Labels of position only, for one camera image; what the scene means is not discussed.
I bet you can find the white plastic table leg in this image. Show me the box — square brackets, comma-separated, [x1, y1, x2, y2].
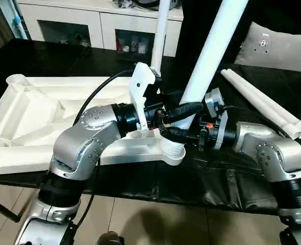
[227, 67, 301, 137]
[150, 0, 171, 78]
[221, 68, 300, 140]
[163, 0, 249, 156]

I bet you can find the white plastic table top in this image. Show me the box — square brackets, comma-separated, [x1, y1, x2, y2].
[0, 74, 187, 178]

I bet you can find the black work mat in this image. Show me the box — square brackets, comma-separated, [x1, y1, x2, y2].
[0, 38, 301, 216]

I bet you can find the black cabinet with gold label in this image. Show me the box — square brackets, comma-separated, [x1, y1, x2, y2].
[181, 0, 256, 67]

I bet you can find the dark grey helmet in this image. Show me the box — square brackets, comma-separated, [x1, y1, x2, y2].
[135, 0, 182, 10]

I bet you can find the dark clutter pile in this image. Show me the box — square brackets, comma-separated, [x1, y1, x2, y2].
[117, 0, 137, 10]

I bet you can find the white cabinet with glass doors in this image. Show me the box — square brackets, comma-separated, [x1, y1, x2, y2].
[17, 0, 185, 57]

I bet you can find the light blue pole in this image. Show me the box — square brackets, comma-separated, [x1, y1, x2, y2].
[9, 0, 28, 40]

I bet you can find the black stand foot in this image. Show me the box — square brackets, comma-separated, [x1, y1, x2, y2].
[0, 194, 21, 224]

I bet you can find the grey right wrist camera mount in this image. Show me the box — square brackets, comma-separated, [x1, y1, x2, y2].
[204, 87, 229, 151]

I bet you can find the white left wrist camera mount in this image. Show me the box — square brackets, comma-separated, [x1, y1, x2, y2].
[128, 62, 157, 133]

